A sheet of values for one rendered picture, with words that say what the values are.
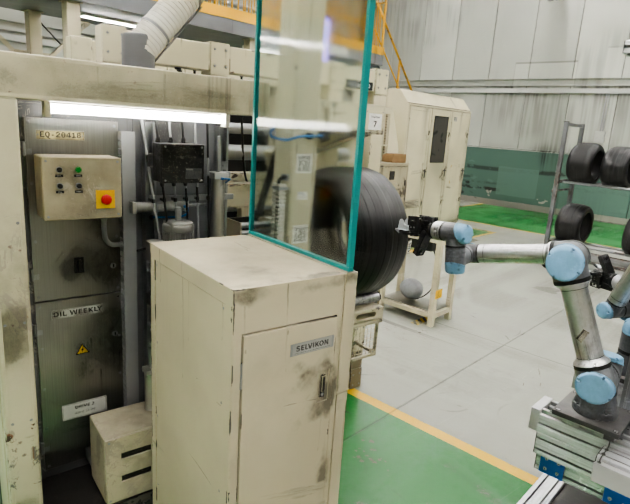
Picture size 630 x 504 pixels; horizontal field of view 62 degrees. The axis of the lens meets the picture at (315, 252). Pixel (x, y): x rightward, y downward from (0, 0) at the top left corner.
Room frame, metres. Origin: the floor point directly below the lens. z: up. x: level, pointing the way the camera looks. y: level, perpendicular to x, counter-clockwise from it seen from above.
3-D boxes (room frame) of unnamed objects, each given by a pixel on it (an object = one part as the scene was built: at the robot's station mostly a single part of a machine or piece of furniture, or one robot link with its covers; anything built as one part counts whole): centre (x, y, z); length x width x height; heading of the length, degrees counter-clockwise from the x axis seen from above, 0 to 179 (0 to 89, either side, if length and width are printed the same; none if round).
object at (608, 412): (1.74, -1.05, 0.77); 0.15 x 0.15 x 0.10
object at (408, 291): (4.70, -0.96, 0.40); 0.60 x 0.35 x 0.80; 48
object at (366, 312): (2.26, -0.17, 0.84); 0.36 x 0.09 x 0.06; 128
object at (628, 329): (2.11, -1.39, 0.88); 0.13 x 0.12 x 0.14; 112
